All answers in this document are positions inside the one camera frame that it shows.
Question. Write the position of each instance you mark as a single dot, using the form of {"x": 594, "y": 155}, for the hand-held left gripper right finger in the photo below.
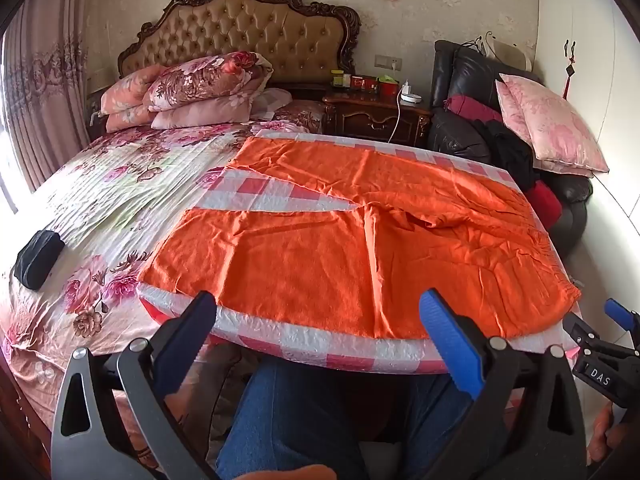
{"x": 450, "y": 341}

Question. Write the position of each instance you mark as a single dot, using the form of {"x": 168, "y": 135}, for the red box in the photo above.
{"x": 362, "y": 83}

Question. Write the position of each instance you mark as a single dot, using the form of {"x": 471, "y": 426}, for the red hanging knot ornament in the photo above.
{"x": 567, "y": 77}

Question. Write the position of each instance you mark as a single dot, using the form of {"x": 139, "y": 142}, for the black clothes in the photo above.
{"x": 507, "y": 152}

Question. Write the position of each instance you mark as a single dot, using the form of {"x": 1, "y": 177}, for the wall outlet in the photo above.
{"x": 388, "y": 62}

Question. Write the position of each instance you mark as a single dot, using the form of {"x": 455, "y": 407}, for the wooden nightstand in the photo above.
{"x": 375, "y": 117}

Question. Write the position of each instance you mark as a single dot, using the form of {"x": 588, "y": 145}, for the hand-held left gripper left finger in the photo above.
{"x": 186, "y": 340}

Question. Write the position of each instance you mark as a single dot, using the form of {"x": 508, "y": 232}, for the person's right hand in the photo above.
{"x": 600, "y": 435}

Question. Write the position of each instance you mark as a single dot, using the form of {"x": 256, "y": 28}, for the yellow jar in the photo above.
{"x": 338, "y": 79}

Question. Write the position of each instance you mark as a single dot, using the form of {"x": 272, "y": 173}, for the pink patterned curtain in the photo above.
{"x": 45, "y": 85}

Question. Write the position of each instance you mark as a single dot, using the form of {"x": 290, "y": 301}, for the white wardrobe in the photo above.
{"x": 590, "y": 60}

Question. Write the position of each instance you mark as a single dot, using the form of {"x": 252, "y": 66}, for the tufted bed headboard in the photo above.
{"x": 240, "y": 25}

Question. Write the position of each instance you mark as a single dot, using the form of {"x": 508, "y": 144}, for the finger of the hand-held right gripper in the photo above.
{"x": 622, "y": 314}
{"x": 582, "y": 329}

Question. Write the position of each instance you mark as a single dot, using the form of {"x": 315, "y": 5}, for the white pink pillow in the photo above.
{"x": 272, "y": 102}

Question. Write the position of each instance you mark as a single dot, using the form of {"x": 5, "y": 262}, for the red container with green top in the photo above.
{"x": 387, "y": 85}

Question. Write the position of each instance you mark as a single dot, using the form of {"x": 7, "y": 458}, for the black folded cloth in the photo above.
{"x": 39, "y": 257}

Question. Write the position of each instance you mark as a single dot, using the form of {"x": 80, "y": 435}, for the dark floral pillow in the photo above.
{"x": 205, "y": 77}

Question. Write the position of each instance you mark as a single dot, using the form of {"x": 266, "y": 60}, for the red cloth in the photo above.
{"x": 542, "y": 202}

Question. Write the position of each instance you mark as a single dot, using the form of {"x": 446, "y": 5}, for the plain pink pillow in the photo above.
{"x": 200, "y": 112}

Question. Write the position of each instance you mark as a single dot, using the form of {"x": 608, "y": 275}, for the large pink floral pillow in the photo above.
{"x": 550, "y": 125}

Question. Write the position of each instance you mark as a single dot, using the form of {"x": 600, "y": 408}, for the black leather armchair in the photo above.
{"x": 460, "y": 125}

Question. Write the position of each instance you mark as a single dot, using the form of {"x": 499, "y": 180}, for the person's legs in jeans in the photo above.
{"x": 295, "y": 420}

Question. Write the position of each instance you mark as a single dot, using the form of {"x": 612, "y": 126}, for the orange towel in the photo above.
{"x": 350, "y": 245}

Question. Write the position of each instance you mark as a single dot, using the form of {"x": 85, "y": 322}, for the floral bedsheet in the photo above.
{"x": 100, "y": 195}

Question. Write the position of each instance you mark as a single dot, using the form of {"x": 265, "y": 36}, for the beige bag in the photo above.
{"x": 512, "y": 52}

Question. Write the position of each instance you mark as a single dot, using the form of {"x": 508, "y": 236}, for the peach floral pillow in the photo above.
{"x": 127, "y": 90}

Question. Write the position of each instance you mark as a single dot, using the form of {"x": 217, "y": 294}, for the white round device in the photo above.
{"x": 410, "y": 99}

